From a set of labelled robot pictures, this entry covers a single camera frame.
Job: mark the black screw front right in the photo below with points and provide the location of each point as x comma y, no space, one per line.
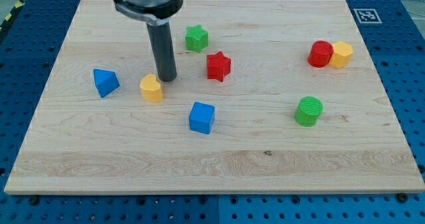
402,197

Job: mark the white fiducial marker tag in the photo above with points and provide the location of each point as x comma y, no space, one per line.
367,16

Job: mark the red star block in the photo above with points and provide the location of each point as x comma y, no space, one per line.
218,66

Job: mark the green cylinder block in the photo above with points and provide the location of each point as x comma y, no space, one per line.
308,111

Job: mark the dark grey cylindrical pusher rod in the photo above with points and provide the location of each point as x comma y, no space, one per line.
163,53

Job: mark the black screw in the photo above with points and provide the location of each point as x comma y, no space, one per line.
402,197
33,200

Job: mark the yellow heart block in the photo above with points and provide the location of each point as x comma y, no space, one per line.
151,90

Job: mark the red cylinder block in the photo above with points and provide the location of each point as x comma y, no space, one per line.
320,54

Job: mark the yellow hexagon block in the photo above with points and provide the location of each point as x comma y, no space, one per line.
342,53

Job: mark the light wooden board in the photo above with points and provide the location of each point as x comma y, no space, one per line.
81,144

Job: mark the black screw front left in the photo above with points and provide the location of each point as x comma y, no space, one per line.
33,200

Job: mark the blue cube block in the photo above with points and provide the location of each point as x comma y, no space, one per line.
201,117

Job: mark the green star block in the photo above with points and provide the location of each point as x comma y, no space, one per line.
196,38

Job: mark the blue triangle block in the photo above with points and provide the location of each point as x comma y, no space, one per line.
106,81

